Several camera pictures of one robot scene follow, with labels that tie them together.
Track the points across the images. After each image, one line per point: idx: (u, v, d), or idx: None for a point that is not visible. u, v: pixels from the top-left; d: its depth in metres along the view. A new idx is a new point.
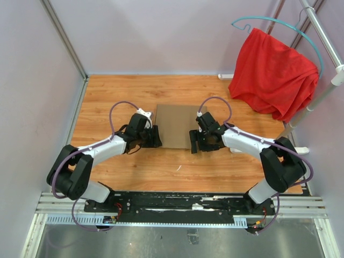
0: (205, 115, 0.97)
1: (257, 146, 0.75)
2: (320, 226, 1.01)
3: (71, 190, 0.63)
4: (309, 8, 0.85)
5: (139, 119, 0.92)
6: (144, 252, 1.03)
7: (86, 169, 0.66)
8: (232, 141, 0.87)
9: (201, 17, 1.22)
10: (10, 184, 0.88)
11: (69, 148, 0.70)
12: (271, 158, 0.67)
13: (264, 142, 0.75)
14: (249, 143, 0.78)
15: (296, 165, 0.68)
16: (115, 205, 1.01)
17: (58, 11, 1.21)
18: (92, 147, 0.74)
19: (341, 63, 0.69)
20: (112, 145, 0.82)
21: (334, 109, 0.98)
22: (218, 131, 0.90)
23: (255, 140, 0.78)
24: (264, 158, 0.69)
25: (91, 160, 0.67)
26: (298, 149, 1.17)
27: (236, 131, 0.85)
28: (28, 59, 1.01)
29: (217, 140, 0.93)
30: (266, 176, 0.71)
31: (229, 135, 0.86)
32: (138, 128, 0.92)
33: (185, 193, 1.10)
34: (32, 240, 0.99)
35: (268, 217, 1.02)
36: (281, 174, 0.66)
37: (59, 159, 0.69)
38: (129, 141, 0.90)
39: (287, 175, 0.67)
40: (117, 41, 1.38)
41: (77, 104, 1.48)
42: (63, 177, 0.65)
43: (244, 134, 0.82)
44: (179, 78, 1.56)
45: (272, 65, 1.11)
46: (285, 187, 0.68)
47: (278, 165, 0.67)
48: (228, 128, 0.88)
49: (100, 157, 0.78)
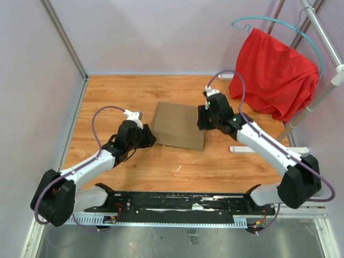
0: (220, 98, 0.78)
1: (280, 159, 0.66)
2: (320, 227, 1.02)
3: (54, 219, 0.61)
4: (309, 8, 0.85)
5: (127, 130, 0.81)
6: (144, 252, 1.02)
7: (67, 197, 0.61)
8: (246, 140, 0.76)
9: (201, 17, 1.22)
10: (10, 185, 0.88)
11: (49, 172, 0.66)
12: (296, 181, 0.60)
13: (289, 157, 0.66)
14: (271, 151, 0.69)
15: (314, 187, 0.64)
16: (115, 205, 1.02)
17: (58, 11, 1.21)
18: (74, 170, 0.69)
19: (341, 63, 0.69)
20: (99, 163, 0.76)
21: (334, 108, 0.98)
22: (233, 123, 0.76)
23: (279, 150, 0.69)
24: (287, 178, 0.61)
25: (74, 186, 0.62)
26: (297, 149, 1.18)
27: (256, 130, 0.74)
28: (28, 59, 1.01)
29: (229, 130, 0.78)
30: (282, 191, 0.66)
31: (248, 134, 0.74)
32: (127, 138, 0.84)
33: (185, 193, 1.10)
34: (32, 240, 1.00)
35: (268, 217, 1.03)
36: (300, 198, 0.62)
37: (41, 185, 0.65)
38: (119, 154, 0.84)
39: (305, 196, 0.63)
40: (117, 41, 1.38)
41: (77, 104, 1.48)
42: (45, 203, 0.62)
43: (266, 137, 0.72)
44: (179, 79, 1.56)
45: (272, 65, 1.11)
46: (298, 206, 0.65)
47: (300, 189, 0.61)
48: (246, 122, 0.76)
49: (86, 178, 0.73)
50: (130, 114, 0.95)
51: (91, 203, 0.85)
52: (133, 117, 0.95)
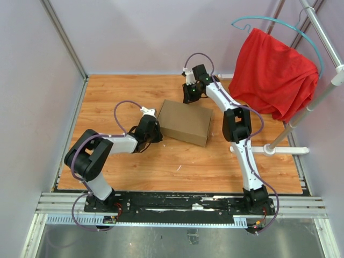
0: (199, 66, 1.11)
1: (226, 105, 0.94)
2: (319, 227, 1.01)
3: (89, 169, 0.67)
4: (309, 8, 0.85)
5: (148, 122, 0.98)
6: (144, 252, 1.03)
7: (105, 151, 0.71)
8: (211, 93, 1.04)
9: (201, 17, 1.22)
10: (11, 184, 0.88)
11: (90, 130, 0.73)
12: (230, 117, 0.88)
13: (231, 105, 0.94)
14: (221, 99, 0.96)
15: (244, 127, 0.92)
16: (115, 205, 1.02)
17: (58, 11, 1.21)
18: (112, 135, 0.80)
19: (341, 63, 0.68)
20: (126, 140, 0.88)
21: (334, 108, 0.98)
22: (205, 80, 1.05)
23: (226, 99, 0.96)
24: (225, 115, 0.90)
25: (110, 144, 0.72)
26: (296, 149, 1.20)
27: (217, 87, 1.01)
28: (27, 58, 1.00)
29: (202, 87, 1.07)
30: (224, 127, 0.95)
31: (212, 88, 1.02)
32: (147, 130, 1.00)
33: (185, 193, 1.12)
34: (32, 240, 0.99)
35: (268, 217, 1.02)
36: (232, 131, 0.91)
37: (80, 140, 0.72)
38: (138, 143, 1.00)
39: (237, 132, 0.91)
40: (117, 41, 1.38)
41: (77, 104, 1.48)
42: (80, 159, 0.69)
43: (222, 91, 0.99)
44: (179, 78, 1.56)
45: (272, 65, 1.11)
46: (234, 140, 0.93)
47: (232, 124, 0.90)
48: (213, 81, 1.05)
49: (115, 148, 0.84)
50: (147, 111, 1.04)
51: (100, 189, 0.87)
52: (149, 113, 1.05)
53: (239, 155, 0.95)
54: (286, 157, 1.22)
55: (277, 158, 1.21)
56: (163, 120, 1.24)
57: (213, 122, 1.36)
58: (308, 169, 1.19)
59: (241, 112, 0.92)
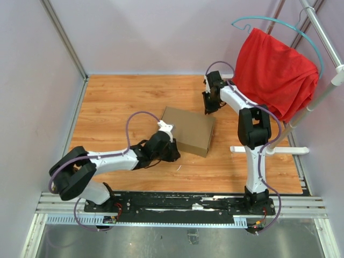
0: (213, 73, 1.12)
1: (241, 105, 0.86)
2: (320, 227, 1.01)
3: (63, 191, 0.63)
4: (309, 8, 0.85)
5: (159, 140, 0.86)
6: (144, 252, 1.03)
7: (86, 176, 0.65)
8: (226, 97, 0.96)
9: (201, 17, 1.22)
10: (11, 184, 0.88)
11: (79, 149, 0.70)
12: (246, 117, 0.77)
13: (248, 104, 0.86)
14: (236, 100, 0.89)
15: (264, 130, 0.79)
16: (115, 205, 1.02)
17: (58, 11, 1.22)
18: (101, 156, 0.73)
19: (341, 63, 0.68)
20: (122, 159, 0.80)
21: (334, 108, 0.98)
22: (219, 84, 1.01)
23: (242, 100, 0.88)
24: (241, 116, 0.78)
25: (94, 170, 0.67)
26: (296, 149, 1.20)
27: (232, 89, 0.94)
28: (27, 58, 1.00)
29: (217, 92, 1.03)
30: (239, 130, 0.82)
31: (226, 90, 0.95)
32: (156, 148, 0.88)
33: (185, 193, 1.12)
34: (32, 240, 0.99)
35: (268, 217, 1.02)
36: (250, 135, 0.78)
37: (67, 156, 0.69)
38: (141, 160, 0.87)
39: (255, 136, 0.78)
40: (117, 41, 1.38)
41: (77, 104, 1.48)
42: (61, 177, 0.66)
43: (237, 93, 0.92)
44: (179, 78, 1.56)
45: (272, 65, 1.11)
46: (250, 145, 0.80)
47: (250, 126, 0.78)
48: (228, 85, 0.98)
49: (106, 168, 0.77)
50: (164, 126, 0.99)
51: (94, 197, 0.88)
52: (166, 129, 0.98)
53: (250, 159, 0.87)
54: (286, 157, 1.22)
55: (277, 158, 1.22)
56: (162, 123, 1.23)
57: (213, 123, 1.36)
58: (308, 169, 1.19)
59: (259, 113, 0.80)
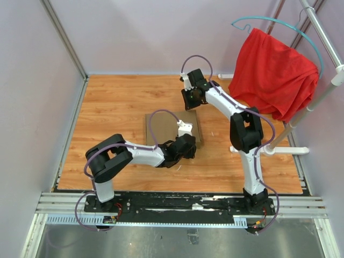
0: (195, 71, 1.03)
1: (230, 109, 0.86)
2: (320, 226, 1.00)
3: (101, 173, 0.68)
4: (309, 8, 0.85)
5: (185, 143, 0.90)
6: (144, 252, 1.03)
7: (123, 163, 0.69)
8: (212, 99, 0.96)
9: (201, 17, 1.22)
10: (11, 184, 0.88)
11: (117, 136, 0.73)
12: (238, 122, 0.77)
13: (237, 108, 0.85)
14: (224, 104, 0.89)
15: (256, 133, 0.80)
16: (115, 205, 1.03)
17: (58, 11, 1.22)
18: (136, 148, 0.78)
19: (341, 63, 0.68)
20: (151, 155, 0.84)
21: (334, 108, 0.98)
22: (203, 87, 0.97)
23: (231, 104, 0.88)
24: (233, 122, 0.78)
25: (130, 157, 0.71)
26: (296, 149, 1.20)
27: (218, 91, 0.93)
28: (27, 58, 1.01)
29: (201, 94, 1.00)
30: (232, 133, 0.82)
31: (212, 94, 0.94)
32: (181, 150, 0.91)
33: (185, 193, 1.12)
34: (32, 240, 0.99)
35: (268, 217, 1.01)
36: (242, 137, 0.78)
37: (106, 141, 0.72)
38: (166, 159, 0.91)
39: (249, 140, 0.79)
40: (116, 41, 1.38)
41: (77, 104, 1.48)
42: (98, 159, 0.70)
43: (224, 95, 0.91)
44: (179, 78, 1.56)
45: (272, 65, 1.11)
46: (243, 148, 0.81)
47: (242, 130, 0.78)
48: (213, 86, 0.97)
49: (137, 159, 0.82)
50: (184, 126, 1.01)
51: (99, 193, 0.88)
52: (185, 128, 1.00)
53: (245, 163, 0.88)
54: (286, 157, 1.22)
55: (277, 158, 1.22)
56: (155, 131, 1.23)
57: (212, 123, 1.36)
58: (308, 169, 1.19)
59: (249, 115, 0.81)
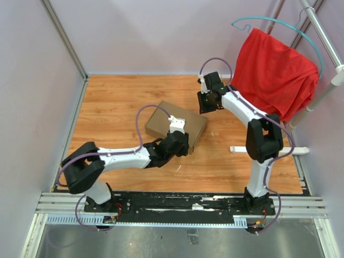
0: (212, 73, 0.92)
1: (248, 115, 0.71)
2: (320, 226, 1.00)
3: (73, 186, 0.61)
4: (309, 8, 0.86)
5: (175, 141, 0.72)
6: (144, 252, 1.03)
7: (93, 174, 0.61)
8: (228, 104, 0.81)
9: (201, 17, 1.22)
10: (11, 184, 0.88)
11: (90, 145, 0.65)
12: (257, 130, 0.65)
13: (256, 113, 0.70)
14: (242, 109, 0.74)
15: (275, 142, 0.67)
16: (115, 205, 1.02)
17: (59, 11, 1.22)
18: (111, 153, 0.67)
19: (341, 63, 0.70)
20: (133, 158, 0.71)
21: (335, 108, 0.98)
22: (220, 91, 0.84)
23: (249, 109, 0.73)
24: (250, 127, 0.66)
25: (101, 169, 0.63)
26: (296, 149, 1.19)
27: (236, 95, 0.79)
28: (27, 58, 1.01)
29: (217, 99, 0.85)
30: (248, 142, 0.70)
31: (228, 98, 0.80)
32: (171, 149, 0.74)
33: (185, 193, 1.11)
34: (32, 240, 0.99)
35: (268, 217, 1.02)
36: (259, 147, 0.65)
37: (78, 150, 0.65)
38: (155, 160, 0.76)
39: (267, 150, 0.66)
40: (116, 41, 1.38)
41: (77, 104, 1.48)
42: (69, 171, 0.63)
43: (242, 100, 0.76)
44: (179, 78, 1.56)
45: (272, 65, 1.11)
46: (260, 158, 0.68)
47: (260, 138, 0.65)
48: (230, 90, 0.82)
49: (117, 165, 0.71)
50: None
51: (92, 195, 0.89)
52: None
53: (257, 170, 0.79)
54: (286, 157, 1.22)
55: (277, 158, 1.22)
56: (149, 128, 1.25)
57: (212, 123, 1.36)
58: (308, 169, 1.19)
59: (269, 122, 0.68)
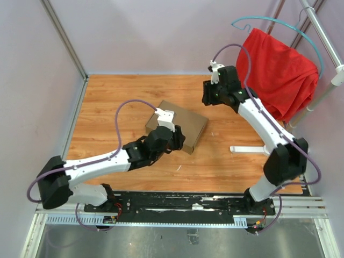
0: (229, 69, 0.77)
1: (272, 136, 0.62)
2: (319, 226, 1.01)
3: (45, 202, 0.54)
4: (309, 8, 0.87)
5: (157, 140, 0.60)
6: (144, 252, 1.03)
7: (57, 191, 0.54)
8: (246, 113, 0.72)
9: (201, 16, 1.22)
10: (11, 184, 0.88)
11: (54, 160, 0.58)
12: (283, 159, 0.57)
13: (281, 136, 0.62)
14: (265, 127, 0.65)
15: (296, 169, 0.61)
16: (115, 205, 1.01)
17: (58, 11, 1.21)
18: (78, 166, 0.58)
19: (341, 63, 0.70)
20: (108, 164, 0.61)
21: (335, 108, 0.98)
22: (238, 96, 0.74)
23: (274, 128, 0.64)
24: (274, 154, 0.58)
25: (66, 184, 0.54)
26: None
27: (258, 107, 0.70)
28: (27, 58, 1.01)
29: (233, 103, 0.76)
30: (267, 165, 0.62)
31: (249, 108, 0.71)
32: (155, 148, 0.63)
33: (185, 193, 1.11)
34: (32, 240, 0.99)
35: (268, 217, 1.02)
36: (281, 175, 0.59)
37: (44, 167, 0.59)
38: (138, 163, 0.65)
39: (287, 176, 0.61)
40: (116, 41, 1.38)
41: (77, 104, 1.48)
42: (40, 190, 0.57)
43: (265, 114, 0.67)
44: (179, 78, 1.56)
45: (272, 65, 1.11)
46: (278, 183, 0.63)
47: (284, 166, 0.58)
48: (250, 98, 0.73)
49: (92, 176, 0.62)
50: (163, 114, 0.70)
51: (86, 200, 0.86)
52: (165, 119, 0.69)
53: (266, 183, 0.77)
54: None
55: None
56: (147, 127, 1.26)
57: (212, 122, 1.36)
58: (308, 169, 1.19)
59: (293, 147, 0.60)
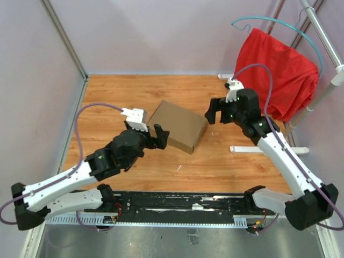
0: (253, 98, 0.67)
1: (299, 181, 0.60)
2: (319, 227, 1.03)
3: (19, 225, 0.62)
4: (309, 8, 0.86)
5: (120, 147, 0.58)
6: (144, 252, 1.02)
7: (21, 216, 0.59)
8: (268, 149, 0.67)
9: (201, 16, 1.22)
10: (11, 184, 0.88)
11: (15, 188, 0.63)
12: (310, 207, 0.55)
13: (309, 182, 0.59)
14: (291, 170, 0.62)
15: (321, 216, 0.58)
16: (115, 205, 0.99)
17: (58, 11, 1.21)
18: (34, 192, 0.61)
19: (341, 63, 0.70)
20: (66, 184, 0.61)
21: (335, 108, 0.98)
22: (259, 129, 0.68)
23: (300, 172, 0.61)
24: (302, 202, 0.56)
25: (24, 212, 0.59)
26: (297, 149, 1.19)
27: (282, 143, 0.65)
28: (27, 58, 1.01)
29: (251, 134, 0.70)
30: (291, 208, 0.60)
31: (271, 145, 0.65)
32: (121, 155, 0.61)
33: (185, 193, 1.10)
34: (32, 240, 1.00)
35: (268, 217, 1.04)
36: (306, 221, 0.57)
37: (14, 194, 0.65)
38: (107, 171, 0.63)
39: (311, 222, 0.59)
40: (116, 41, 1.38)
41: (77, 104, 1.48)
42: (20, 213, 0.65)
43: (291, 155, 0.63)
44: (179, 78, 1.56)
45: (272, 65, 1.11)
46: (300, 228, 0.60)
47: (310, 214, 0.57)
48: (271, 130, 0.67)
49: (57, 195, 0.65)
50: (131, 114, 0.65)
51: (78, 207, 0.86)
52: (133, 119, 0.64)
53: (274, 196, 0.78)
54: None
55: None
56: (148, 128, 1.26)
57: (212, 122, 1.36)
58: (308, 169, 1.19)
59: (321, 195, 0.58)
